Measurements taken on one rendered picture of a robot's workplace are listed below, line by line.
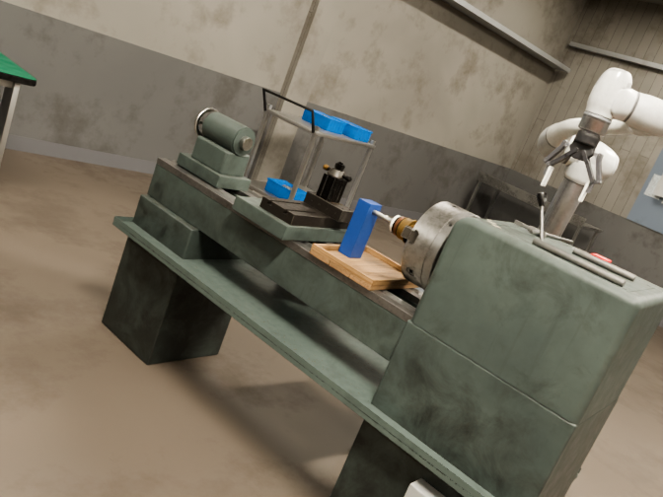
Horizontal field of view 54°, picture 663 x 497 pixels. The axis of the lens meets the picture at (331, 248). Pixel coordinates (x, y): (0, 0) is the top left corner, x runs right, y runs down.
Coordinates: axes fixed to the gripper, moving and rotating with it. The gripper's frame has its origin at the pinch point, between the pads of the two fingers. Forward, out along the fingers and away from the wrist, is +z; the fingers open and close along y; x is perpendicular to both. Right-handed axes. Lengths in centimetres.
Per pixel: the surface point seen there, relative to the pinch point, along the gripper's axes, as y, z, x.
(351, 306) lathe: 41, 64, 29
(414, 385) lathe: 5, 73, 34
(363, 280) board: 40, 54, 30
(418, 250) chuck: 26, 35, 28
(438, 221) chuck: 25.3, 23.9, 24.1
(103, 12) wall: 434, 16, -89
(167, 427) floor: 85, 142, 51
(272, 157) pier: 396, 98, -297
